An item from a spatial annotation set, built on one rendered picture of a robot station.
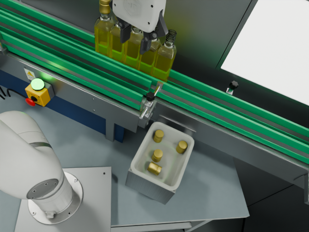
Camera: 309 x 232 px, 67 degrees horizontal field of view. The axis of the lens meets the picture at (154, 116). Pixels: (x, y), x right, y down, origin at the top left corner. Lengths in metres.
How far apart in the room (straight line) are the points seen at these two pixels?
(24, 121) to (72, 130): 0.53
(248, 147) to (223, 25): 0.45
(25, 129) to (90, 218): 0.45
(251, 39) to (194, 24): 0.19
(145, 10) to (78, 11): 0.68
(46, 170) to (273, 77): 0.77
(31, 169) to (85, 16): 0.75
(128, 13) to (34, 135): 0.35
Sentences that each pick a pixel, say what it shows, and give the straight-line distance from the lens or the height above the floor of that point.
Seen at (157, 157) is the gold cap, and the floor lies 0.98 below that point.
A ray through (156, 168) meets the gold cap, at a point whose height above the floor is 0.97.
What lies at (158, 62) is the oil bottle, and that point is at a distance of 0.80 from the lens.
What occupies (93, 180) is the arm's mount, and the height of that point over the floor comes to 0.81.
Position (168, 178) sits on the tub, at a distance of 0.87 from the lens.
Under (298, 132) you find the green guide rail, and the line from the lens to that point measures 1.00.
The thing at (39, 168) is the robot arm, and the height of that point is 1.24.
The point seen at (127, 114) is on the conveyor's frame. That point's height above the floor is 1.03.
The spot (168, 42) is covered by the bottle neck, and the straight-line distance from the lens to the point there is 0.76.
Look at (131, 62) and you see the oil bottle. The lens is 0.86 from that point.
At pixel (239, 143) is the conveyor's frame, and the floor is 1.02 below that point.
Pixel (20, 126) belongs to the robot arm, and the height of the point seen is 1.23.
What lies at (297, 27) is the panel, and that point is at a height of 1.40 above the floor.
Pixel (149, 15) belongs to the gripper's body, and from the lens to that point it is 0.48.
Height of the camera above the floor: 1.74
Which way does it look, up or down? 54 degrees down
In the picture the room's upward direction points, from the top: 17 degrees clockwise
